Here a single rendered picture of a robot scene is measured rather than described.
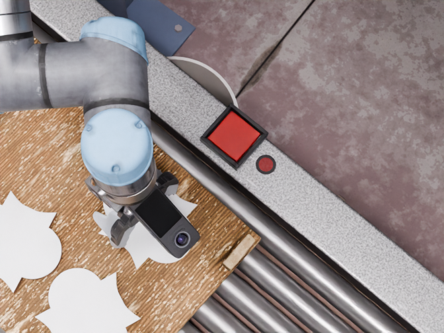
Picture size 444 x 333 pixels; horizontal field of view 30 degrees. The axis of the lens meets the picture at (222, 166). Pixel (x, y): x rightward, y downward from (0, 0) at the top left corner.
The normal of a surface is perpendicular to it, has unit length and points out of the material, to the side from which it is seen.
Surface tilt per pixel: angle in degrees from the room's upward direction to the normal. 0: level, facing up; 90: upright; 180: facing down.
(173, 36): 0
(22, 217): 0
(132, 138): 2
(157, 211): 31
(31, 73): 14
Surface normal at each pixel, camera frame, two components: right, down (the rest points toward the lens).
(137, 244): 0.15, -0.15
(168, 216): 0.40, 0.14
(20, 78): 0.04, 0.11
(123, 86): 0.34, -0.26
